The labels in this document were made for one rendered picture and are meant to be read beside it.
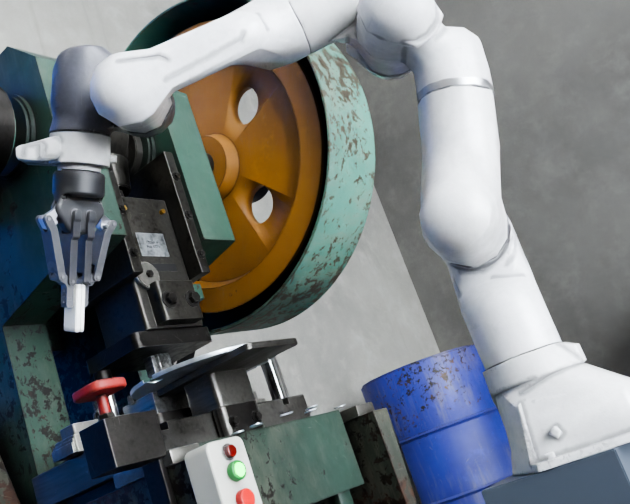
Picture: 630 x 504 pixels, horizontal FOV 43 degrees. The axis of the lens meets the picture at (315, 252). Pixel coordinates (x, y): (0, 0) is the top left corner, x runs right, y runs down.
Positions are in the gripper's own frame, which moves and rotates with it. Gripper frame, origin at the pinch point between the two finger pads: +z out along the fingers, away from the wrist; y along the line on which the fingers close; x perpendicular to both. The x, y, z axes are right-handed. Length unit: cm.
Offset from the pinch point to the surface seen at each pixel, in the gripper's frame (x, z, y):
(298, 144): 14, -35, 69
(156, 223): 23.5, -14.9, 35.8
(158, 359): 17.2, 11.7, 31.9
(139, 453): -13.1, 19.7, 2.2
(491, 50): 105, -138, 361
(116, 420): -10.8, 15.1, -0.2
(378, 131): 183, -96, 360
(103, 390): -8.4, 11.2, -0.7
